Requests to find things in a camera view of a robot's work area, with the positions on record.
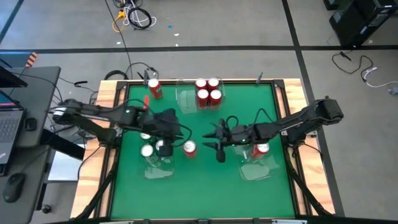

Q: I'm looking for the clear plastic bin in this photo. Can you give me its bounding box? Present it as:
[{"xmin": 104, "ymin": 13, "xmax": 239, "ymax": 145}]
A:
[
  {"xmin": 234, "ymin": 142, "xmax": 282, "ymax": 182},
  {"xmin": 175, "ymin": 77, "xmax": 226, "ymax": 114},
  {"xmin": 136, "ymin": 133, "xmax": 175, "ymax": 180}
]

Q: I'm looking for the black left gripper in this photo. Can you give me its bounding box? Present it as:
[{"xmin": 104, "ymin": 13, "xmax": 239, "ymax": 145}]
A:
[{"xmin": 141, "ymin": 108, "xmax": 185, "ymax": 158}]

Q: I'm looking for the orange black hazard strip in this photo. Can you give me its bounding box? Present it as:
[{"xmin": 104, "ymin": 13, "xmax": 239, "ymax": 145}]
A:
[{"xmin": 24, "ymin": 52, "xmax": 39, "ymax": 68}]

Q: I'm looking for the black cable loop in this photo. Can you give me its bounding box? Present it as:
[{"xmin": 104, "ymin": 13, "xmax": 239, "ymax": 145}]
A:
[{"xmin": 103, "ymin": 69, "xmax": 129, "ymax": 81}]

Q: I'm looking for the black aluminium table frame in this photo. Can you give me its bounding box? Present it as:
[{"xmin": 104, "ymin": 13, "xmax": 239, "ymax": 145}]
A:
[{"xmin": 74, "ymin": 71, "xmax": 335, "ymax": 224}]

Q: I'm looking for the yellow extension cord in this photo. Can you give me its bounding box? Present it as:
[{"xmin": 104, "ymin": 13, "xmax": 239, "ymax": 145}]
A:
[{"xmin": 111, "ymin": 10, "xmax": 127, "ymax": 34}]

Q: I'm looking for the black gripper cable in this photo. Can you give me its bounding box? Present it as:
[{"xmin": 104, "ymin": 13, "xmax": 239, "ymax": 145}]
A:
[
  {"xmin": 123, "ymin": 98, "xmax": 194, "ymax": 147},
  {"xmin": 225, "ymin": 107, "xmax": 276, "ymax": 128}
]

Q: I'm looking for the dark grey desk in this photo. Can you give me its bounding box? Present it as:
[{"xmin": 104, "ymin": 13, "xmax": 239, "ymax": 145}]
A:
[{"xmin": 0, "ymin": 65, "xmax": 62, "ymax": 224}]

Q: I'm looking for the silver metal bracket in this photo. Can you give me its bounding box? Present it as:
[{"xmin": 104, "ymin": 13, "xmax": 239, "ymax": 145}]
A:
[{"xmin": 271, "ymin": 219, "xmax": 308, "ymax": 224}]

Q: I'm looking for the black desk foot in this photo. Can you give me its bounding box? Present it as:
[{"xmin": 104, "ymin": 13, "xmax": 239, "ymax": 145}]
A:
[{"xmin": 42, "ymin": 129, "xmax": 86, "ymax": 161}]

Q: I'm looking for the coiled black cable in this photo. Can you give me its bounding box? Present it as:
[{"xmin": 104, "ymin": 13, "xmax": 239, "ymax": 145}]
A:
[{"xmin": 127, "ymin": 6, "xmax": 153, "ymax": 31}]

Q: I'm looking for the white floor cable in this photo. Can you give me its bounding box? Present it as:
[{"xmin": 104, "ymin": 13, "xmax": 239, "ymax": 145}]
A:
[{"xmin": 123, "ymin": 0, "xmax": 157, "ymax": 28}]

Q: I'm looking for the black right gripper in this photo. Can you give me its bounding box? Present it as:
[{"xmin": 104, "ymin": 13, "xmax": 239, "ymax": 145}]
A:
[{"xmin": 202, "ymin": 118, "xmax": 249, "ymax": 163}]

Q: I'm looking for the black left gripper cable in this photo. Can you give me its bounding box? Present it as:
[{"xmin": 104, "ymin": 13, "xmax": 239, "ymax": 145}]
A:
[{"xmin": 123, "ymin": 98, "xmax": 194, "ymax": 147}]

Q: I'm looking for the small black desk object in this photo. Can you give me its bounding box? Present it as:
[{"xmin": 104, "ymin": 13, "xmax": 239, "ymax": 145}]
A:
[{"xmin": 24, "ymin": 117, "xmax": 39, "ymax": 132}]

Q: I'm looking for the black cable with plug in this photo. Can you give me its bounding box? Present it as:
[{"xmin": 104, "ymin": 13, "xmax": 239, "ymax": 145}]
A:
[{"xmin": 331, "ymin": 50, "xmax": 374, "ymax": 75}]

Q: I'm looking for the red Fanta can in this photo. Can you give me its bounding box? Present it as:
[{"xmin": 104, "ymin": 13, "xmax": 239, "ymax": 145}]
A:
[
  {"xmin": 250, "ymin": 142, "xmax": 271, "ymax": 159},
  {"xmin": 147, "ymin": 78, "xmax": 164, "ymax": 100},
  {"xmin": 182, "ymin": 139, "xmax": 198, "ymax": 159}
]

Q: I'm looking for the long black floor cable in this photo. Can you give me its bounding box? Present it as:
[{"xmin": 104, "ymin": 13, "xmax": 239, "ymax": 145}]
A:
[{"xmin": 104, "ymin": 0, "xmax": 134, "ymax": 80}]

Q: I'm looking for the white cable with connector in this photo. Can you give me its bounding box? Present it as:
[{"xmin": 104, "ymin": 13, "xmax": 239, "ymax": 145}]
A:
[{"xmin": 361, "ymin": 66, "xmax": 398, "ymax": 89}]

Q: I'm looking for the black monitor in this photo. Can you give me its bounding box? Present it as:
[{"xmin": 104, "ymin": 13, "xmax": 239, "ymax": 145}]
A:
[{"xmin": 0, "ymin": 65, "xmax": 29, "ymax": 88}]

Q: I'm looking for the black computer tower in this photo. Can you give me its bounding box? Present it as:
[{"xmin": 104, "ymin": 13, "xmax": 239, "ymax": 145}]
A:
[{"xmin": 328, "ymin": 0, "xmax": 398, "ymax": 48}]

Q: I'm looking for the black computer mouse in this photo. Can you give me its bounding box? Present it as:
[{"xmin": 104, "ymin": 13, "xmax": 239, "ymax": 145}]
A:
[{"xmin": 2, "ymin": 172, "xmax": 27, "ymax": 205}]

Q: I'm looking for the black laptop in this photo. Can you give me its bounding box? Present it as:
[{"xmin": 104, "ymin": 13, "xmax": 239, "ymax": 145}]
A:
[{"xmin": 0, "ymin": 90, "xmax": 25, "ymax": 175}]

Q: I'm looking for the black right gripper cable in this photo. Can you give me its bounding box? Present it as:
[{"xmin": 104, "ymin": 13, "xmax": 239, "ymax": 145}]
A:
[{"xmin": 225, "ymin": 107, "xmax": 276, "ymax": 128}]

